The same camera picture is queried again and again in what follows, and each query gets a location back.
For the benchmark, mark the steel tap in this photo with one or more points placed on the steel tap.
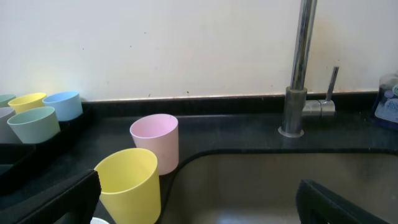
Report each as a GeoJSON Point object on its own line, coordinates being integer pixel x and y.
{"type": "Point", "coordinates": [293, 105]}

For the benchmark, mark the black tray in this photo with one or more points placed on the black tray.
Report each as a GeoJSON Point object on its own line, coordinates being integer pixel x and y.
{"type": "Point", "coordinates": [28, 161]}

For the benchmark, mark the blue cup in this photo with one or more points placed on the blue cup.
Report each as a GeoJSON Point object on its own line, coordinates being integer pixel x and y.
{"type": "Point", "coordinates": [65, 107]}

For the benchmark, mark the pink cup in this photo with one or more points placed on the pink cup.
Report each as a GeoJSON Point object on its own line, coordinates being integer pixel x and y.
{"type": "Point", "coordinates": [160, 146]}

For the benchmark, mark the blue soap bottle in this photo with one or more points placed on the blue soap bottle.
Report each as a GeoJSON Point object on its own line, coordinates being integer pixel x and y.
{"type": "Point", "coordinates": [387, 105]}

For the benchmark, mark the green cup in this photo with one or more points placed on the green cup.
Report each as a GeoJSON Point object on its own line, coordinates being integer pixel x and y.
{"type": "Point", "coordinates": [35, 127]}
{"type": "Point", "coordinates": [5, 99]}

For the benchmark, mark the grey cup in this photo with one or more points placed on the grey cup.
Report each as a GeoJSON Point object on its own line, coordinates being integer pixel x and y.
{"type": "Point", "coordinates": [5, 124]}

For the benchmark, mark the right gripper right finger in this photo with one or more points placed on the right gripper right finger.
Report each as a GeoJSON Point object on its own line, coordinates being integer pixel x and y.
{"type": "Point", "coordinates": [323, 205]}

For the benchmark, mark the yellow cup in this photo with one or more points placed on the yellow cup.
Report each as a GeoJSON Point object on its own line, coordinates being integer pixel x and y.
{"type": "Point", "coordinates": [25, 102]}
{"type": "Point", "coordinates": [130, 189]}

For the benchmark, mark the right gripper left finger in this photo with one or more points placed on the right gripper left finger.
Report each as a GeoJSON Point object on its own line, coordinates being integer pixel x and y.
{"type": "Point", "coordinates": [68, 199]}

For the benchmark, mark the steel sink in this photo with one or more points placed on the steel sink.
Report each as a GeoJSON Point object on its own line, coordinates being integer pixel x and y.
{"type": "Point", "coordinates": [248, 186]}

